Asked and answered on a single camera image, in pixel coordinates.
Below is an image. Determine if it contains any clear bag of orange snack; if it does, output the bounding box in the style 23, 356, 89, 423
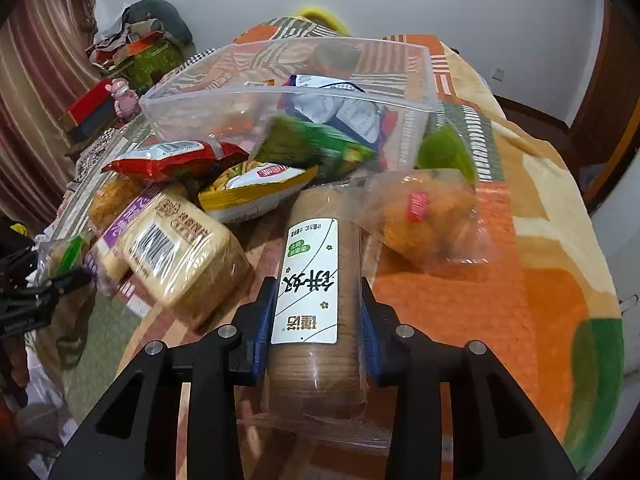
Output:
350, 169, 493, 273
89, 175, 148, 231

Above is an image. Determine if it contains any green snack packet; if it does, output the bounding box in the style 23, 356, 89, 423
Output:
255, 117, 378, 181

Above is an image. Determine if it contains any clear plastic container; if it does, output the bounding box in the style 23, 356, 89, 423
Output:
139, 37, 440, 176

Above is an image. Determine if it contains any yellow foam tube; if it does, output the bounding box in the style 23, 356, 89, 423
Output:
295, 6, 346, 31

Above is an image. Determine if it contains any red snack packet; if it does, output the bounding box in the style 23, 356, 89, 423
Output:
102, 140, 248, 181

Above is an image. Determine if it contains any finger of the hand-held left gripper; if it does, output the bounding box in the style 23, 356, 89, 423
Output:
0, 294, 62, 339
0, 266, 93, 312

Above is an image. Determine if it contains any beige cracker packet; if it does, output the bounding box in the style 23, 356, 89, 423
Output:
119, 192, 251, 323

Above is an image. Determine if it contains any red box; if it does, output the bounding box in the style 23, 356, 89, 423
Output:
60, 78, 123, 141

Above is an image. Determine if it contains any striped curtain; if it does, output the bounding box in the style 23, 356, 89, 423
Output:
0, 0, 98, 221

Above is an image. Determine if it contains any grey pillow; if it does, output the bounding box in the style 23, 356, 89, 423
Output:
122, 0, 193, 46

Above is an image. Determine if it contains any round biscuit roll white label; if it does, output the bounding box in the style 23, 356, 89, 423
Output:
237, 182, 393, 453

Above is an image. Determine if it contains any small clear packet green label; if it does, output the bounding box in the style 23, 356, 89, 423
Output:
37, 235, 93, 281

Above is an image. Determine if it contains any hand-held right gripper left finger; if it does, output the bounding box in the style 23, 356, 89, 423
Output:
47, 276, 279, 480

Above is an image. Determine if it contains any orange patchwork blanket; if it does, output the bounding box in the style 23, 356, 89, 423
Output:
37, 17, 626, 480

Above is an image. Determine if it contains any blue white snack packet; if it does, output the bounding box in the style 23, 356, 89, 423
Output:
280, 74, 396, 143

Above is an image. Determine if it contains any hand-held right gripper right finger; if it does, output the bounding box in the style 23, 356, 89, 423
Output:
359, 280, 581, 480

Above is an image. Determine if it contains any yellow snack packet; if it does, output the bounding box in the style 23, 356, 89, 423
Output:
199, 161, 318, 225

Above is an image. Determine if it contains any green patterned box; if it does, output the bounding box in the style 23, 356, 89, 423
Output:
107, 40, 196, 91

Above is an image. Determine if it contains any purple snack packet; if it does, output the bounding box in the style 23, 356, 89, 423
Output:
85, 185, 186, 311

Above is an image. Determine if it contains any pile of clothes and papers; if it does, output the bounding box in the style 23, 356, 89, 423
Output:
85, 15, 166, 66

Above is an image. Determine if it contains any wooden door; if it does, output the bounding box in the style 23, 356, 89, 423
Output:
570, 0, 640, 161

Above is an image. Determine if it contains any pink plush toy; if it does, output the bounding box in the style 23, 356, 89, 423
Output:
107, 79, 141, 121

